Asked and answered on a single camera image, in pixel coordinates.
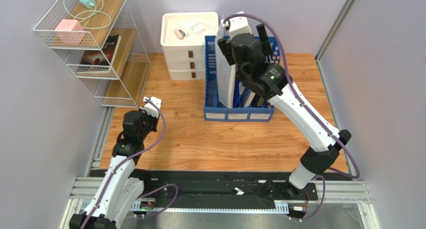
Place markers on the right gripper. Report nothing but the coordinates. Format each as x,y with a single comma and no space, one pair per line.
245,43

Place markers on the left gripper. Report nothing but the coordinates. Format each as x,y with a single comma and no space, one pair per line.
155,120

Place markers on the white mesh zipper pouch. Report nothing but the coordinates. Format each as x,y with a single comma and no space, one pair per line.
225,73

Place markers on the clear plastic bag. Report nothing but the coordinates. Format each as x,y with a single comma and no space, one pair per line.
198,28

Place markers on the white three drawer organizer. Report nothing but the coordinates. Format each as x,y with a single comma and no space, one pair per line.
185,59

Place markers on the pink correction tape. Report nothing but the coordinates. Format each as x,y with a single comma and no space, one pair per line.
179,33

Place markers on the blue file organizer rack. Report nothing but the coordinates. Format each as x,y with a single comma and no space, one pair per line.
213,109

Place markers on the blue folder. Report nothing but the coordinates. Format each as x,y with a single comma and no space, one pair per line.
237,93

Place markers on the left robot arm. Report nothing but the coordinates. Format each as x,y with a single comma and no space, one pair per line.
118,190

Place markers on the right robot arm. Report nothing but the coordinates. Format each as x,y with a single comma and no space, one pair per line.
273,84

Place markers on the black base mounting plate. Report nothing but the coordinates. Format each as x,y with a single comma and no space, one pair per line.
222,189

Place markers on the dark cover book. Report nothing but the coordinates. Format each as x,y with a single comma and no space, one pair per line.
101,60

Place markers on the pink cube power socket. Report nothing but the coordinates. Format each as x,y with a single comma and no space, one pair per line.
70,31

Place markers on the mint green charger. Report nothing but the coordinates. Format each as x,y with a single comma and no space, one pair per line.
88,3

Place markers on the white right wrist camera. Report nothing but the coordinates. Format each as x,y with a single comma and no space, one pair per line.
236,25

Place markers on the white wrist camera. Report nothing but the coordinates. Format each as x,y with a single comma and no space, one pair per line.
236,25
152,106

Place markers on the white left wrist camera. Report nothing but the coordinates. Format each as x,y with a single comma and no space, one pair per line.
152,106

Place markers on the white wire shelf rack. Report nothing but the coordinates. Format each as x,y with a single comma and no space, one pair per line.
99,43

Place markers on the aluminium frame rail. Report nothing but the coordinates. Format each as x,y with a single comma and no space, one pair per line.
338,193

